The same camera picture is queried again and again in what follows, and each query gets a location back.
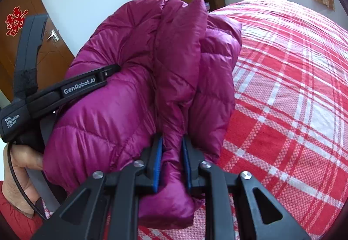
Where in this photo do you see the brown wooden door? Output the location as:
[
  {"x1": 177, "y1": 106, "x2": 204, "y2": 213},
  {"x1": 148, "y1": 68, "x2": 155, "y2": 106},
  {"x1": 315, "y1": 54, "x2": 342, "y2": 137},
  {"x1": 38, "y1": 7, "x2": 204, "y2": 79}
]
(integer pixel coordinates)
[{"x1": 0, "y1": 0, "x2": 75, "y2": 102}]

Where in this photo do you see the metal door handle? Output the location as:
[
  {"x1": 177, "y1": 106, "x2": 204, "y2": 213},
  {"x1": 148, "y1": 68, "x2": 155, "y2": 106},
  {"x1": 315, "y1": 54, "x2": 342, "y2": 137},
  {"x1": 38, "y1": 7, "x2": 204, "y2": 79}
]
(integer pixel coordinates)
[{"x1": 46, "y1": 29, "x2": 60, "y2": 43}]

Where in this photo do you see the red paper door decoration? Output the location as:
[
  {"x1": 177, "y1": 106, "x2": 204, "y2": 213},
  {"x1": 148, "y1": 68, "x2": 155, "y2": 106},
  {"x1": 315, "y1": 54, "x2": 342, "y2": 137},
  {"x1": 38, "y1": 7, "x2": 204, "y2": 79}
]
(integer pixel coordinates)
[{"x1": 4, "y1": 6, "x2": 29, "y2": 37}]

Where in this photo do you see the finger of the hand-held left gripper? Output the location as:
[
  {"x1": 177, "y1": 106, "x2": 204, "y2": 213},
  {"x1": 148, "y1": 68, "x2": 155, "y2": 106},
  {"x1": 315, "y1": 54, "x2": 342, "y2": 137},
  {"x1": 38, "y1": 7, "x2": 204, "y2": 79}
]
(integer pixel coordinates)
[{"x1": 99, "y1": 64, "x2": 121, "y2": 80}]

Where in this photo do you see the black cable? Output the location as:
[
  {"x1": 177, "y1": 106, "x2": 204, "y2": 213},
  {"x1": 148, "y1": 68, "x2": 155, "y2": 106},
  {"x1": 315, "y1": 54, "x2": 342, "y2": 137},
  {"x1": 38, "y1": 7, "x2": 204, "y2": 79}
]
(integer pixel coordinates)
[{"x1": 7, "y1": 142, "x2": 48, "y2": 221}]

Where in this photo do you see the red plaid blanket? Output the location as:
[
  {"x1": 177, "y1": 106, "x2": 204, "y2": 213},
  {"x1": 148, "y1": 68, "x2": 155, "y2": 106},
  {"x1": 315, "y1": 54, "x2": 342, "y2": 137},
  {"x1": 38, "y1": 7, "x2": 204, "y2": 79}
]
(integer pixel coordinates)
[{"x1": 43, "y1": 0, "x2": 348, "y2": 240}]

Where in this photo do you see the magenta down jacket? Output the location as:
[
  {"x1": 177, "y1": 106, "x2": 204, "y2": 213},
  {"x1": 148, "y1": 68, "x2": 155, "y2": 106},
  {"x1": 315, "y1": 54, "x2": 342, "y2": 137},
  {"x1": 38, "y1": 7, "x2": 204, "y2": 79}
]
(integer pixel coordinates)
[{"x1": 43, "y1": 0, "x2": 243, "y2": 228}]

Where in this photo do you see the person's left hand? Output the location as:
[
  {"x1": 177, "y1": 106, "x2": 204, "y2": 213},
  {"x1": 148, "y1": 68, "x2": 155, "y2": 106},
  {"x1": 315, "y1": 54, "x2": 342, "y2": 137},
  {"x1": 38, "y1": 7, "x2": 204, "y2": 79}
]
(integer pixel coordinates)
[{"x1": 3, "y1": 144, "x2": 44, "y2": 220}]

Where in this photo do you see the person's left forearm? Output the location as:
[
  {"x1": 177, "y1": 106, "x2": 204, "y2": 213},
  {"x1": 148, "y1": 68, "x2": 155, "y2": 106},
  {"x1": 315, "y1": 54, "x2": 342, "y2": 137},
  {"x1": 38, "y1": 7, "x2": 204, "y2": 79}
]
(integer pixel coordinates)
[{"x1": 0, "y1": 180, "x2": 44, "y2": 240}]

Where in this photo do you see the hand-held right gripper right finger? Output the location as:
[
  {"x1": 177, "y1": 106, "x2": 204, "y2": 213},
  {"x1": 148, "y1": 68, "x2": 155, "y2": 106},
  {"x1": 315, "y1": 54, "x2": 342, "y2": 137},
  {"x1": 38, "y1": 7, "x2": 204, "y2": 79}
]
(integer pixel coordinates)
[{"x1": 182, "y1": 135, "x2": 312, "y2": 240}]

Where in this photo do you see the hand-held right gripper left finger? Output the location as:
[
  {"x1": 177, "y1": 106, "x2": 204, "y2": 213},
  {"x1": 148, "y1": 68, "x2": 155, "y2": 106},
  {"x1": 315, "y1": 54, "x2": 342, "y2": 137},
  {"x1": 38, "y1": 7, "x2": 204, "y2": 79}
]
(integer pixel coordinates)
[{"x1": 26, "y1": 133, "x2": 164, "y2": 240}]

